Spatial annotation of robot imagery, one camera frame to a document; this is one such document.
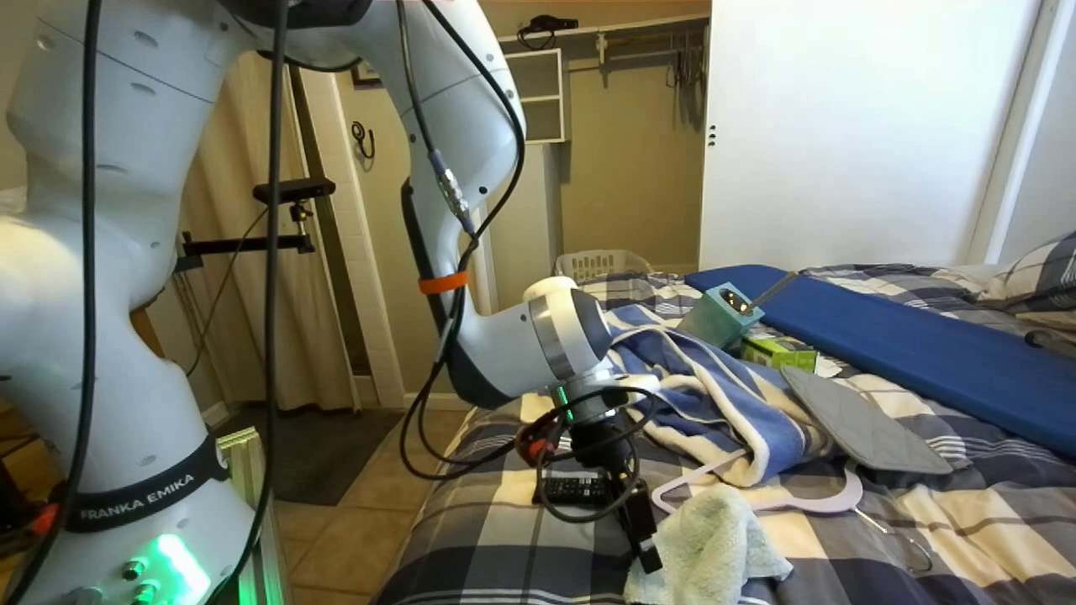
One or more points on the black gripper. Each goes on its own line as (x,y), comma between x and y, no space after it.
(605,447)

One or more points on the white cubby shelf unit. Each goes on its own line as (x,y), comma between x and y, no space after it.
(545,95)

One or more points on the grey flat pad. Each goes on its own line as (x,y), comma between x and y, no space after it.
(863,421)

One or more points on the white door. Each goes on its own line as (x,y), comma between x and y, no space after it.
(863,121)

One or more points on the teal box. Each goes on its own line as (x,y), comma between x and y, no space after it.
(725,313)

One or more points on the beige curtain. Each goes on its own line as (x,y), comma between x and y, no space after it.
(237,323)

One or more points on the blue foam mat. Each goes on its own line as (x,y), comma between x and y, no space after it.
(928,347)

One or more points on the metal robot stand frame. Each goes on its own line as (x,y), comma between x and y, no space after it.
(250,504)

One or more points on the black object on closet shelf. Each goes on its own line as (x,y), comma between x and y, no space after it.
(550,21)

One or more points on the dark picture frame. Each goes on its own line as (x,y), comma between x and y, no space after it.
(364,74)

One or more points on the white laundry basket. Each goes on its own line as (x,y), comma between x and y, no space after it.
(605,263)

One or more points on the dark floor mat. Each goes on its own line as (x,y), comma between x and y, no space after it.
(319,447)

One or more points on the black camera tripod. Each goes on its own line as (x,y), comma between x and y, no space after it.
(294,188)

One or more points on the green box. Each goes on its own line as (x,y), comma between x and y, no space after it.
(780,354)

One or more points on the white clothes hanger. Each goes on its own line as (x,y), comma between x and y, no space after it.
(826,502)

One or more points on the blue plaid bedspread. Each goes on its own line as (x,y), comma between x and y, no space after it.
(928,538)

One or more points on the blue white striped robe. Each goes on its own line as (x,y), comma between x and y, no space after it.
(726,390)

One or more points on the white closet shelf with rod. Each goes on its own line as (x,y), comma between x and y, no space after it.
(626,28)

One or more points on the small light blue towel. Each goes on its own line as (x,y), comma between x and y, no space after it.
(711,550)

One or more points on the plaid pillow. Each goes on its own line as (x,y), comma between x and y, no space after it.
(1046,269)

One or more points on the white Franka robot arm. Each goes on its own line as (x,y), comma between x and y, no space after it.
(135,280)

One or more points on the black wall hook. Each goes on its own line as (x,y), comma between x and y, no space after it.
(362,142)

